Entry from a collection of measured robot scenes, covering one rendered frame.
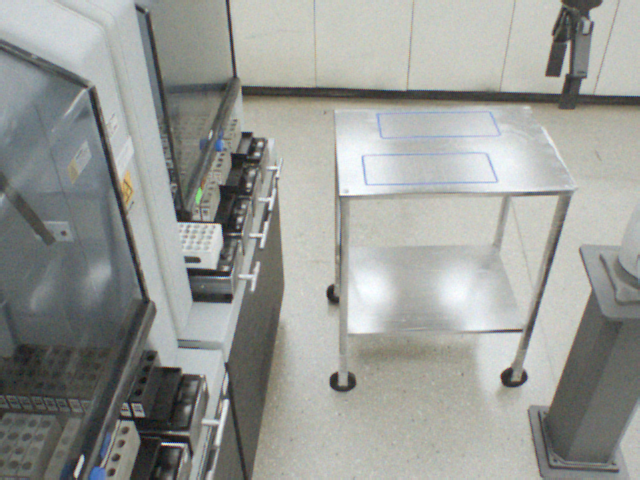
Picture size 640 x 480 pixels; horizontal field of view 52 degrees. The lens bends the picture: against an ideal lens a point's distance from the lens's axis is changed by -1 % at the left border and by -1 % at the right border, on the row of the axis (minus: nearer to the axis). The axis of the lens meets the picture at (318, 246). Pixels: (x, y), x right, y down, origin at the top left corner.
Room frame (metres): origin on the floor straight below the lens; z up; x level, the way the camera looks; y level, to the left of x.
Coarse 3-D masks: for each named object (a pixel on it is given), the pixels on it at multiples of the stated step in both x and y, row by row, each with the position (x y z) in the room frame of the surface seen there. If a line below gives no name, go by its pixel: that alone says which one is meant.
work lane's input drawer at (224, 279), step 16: (224, 240) 1.18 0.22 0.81; (240, 240) 1.19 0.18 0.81; (224, 256) 1.12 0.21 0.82; (240, 256) 1.17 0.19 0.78; (192, 272) 1.08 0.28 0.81; (208, 272) 1.08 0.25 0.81; (224, 272) 1.07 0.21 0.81; (240, 272) 1.15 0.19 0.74; (256, 272) 1.14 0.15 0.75; (192, 288) 1.07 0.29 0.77; (208, 288) 1.07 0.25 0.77; (224, 288) 1.06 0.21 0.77
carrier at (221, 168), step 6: (228, 150) 1.48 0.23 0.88; (222, 156) 1.45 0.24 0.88; (228, 156) 1.47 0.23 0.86; (216, 162) 1.41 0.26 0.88; (222, 162) 1.41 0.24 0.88; (228, 162) 1.46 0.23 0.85; (216, 168) 1.39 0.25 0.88; (222, 168) 1.40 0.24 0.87; (228, 168) 1.46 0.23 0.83; (216, 174) 1.38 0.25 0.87; (222, 174) 1.39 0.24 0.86; (222, 180) 1.39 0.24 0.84
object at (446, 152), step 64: (384, 128) 1.67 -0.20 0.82; (448, 128) 1.66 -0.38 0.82; (512, 128) 1.66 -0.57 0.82; (384, 192) 1.35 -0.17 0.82; (448, 192) 1.35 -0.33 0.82; (512, 192) 1.35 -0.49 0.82; (384, 256) 1.72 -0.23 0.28; (448, 256) 1.71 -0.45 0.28; (384, 320) 1.42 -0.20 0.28; (448, 320) 1.41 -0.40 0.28; (512, 320) 1.40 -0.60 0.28; (512, 384) 1.35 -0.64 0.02
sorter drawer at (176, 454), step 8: (168, 448) 0.63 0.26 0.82; (176, 448) 0.63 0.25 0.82; (184, 448) 0.63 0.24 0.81; (160, 456) 0.62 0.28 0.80; (168, 456) 0.61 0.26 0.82; (176, 456) 0.61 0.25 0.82; (184, 456) 0.62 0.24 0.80; (160, 464) 0.60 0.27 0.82; (168, 464) 0.60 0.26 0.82; (176, 464) 0.60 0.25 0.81; (184, 464) 0.61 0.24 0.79; (192, 464) 0.64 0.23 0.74; (160, 472) 0.58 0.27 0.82; (168, 472) 0.58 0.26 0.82; (176, 472) 0.59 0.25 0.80; (184, 472) 0.60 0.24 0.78; (208, 472) 0.62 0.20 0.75
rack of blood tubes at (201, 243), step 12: (180, 228) 1.18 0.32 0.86; (192, 228) 1.17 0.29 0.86; (204, 228) 1.18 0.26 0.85; (216, 228) 1.16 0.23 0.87; (192, 240) 1.12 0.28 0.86; (204, 240) 1.12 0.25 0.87; (216, 240) 1.12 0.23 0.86; (192, 252) 1.08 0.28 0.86; (204, 252) 1.08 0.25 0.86; (216, 252) 1.11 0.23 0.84; (192, 264) 1.09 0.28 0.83; (204, 264) 1.08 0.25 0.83
